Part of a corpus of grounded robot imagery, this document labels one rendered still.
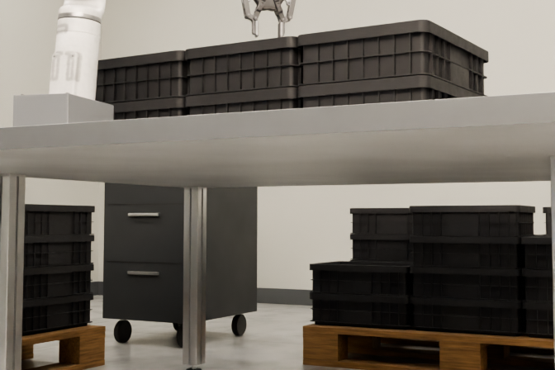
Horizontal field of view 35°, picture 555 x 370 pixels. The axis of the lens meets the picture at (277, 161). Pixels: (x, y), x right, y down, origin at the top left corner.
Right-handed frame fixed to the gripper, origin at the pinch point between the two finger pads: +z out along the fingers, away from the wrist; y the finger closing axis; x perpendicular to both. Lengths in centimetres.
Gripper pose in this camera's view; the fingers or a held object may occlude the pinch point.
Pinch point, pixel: (268, 31)
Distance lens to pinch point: 218.7
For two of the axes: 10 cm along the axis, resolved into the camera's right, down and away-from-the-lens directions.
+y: 9.7, 0.2, 2.4
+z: 0.0, 10.0, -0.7
